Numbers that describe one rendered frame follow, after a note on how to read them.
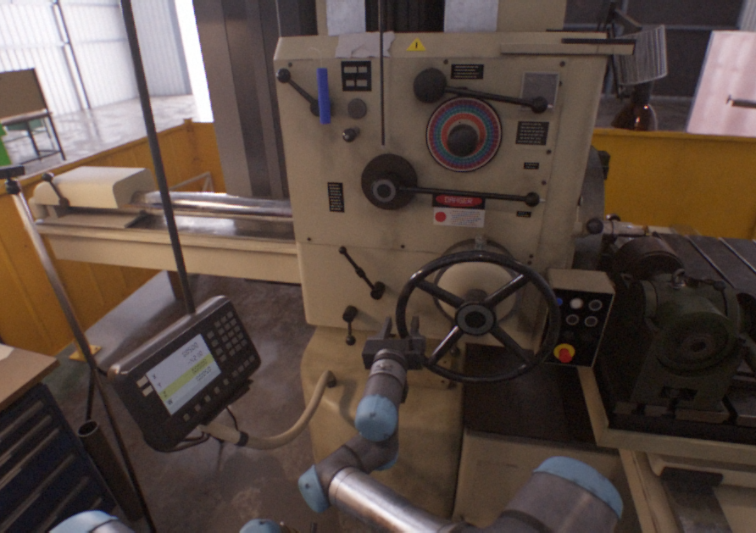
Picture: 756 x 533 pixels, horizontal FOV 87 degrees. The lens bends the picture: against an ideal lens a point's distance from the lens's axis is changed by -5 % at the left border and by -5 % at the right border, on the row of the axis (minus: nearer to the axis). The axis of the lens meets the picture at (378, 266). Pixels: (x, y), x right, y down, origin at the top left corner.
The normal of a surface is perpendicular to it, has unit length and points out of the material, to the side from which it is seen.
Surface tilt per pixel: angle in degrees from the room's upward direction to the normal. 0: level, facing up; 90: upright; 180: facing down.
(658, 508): 0
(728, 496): 0
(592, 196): 47
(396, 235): 90
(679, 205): 90
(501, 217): 90
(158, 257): 90
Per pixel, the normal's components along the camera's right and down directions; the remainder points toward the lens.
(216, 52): -0.21, 0.48
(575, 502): 0.10, -0.79
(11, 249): 0.98, 0.08
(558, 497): -0.11, -0.91
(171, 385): 0.83, -0.10
